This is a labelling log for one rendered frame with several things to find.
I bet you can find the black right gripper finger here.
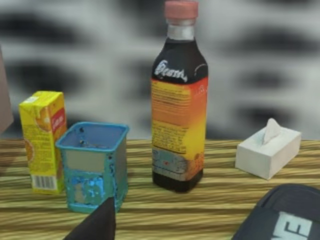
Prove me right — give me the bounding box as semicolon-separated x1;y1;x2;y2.
64;196;118;240

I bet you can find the yellow juice carton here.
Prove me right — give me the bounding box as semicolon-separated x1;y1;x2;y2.
19;90;68;195

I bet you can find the white tissue box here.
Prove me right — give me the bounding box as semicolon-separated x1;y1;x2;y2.
234;118;302;181

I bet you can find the dark sauce bottle orange label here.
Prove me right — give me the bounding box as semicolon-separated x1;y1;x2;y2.
150;0;209;194

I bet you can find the blue square plastic cup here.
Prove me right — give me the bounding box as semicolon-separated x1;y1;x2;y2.
55;121;130;214

